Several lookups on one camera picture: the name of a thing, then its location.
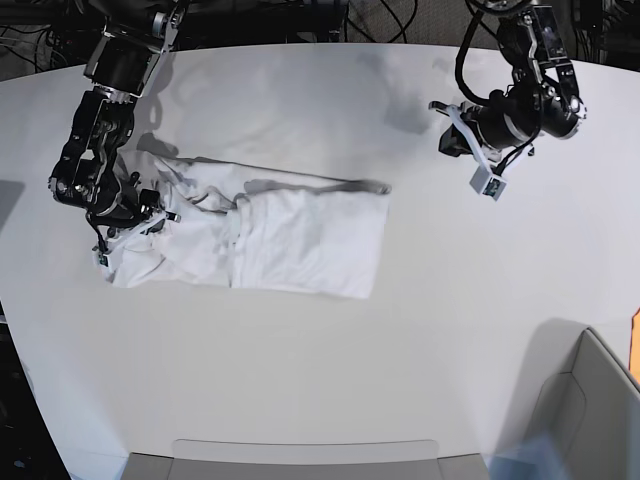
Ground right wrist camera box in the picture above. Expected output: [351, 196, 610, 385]
[92, 249, 118, 276]

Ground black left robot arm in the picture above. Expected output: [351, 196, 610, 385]
[429, 1, 586, 175]

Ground blue translucent object corner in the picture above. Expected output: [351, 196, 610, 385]
[487, 436, 555, 480]

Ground grey laptop corner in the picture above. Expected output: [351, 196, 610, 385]
[0, 180, 25, 230]

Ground grey cardboard box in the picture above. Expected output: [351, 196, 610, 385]
[527, 328, 639, 479]

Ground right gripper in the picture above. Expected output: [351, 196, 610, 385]
[85, 172, 180, 255]

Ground white T-shirt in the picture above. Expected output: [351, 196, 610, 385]
[102, 151, 391, 299]

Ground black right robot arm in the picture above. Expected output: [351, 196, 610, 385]
[48, 1, 190, 263]

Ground black cable loop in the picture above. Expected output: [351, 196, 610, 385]
[453, 9, 489, 106]

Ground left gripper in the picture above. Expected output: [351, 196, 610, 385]
[452, 89, 538, 175]

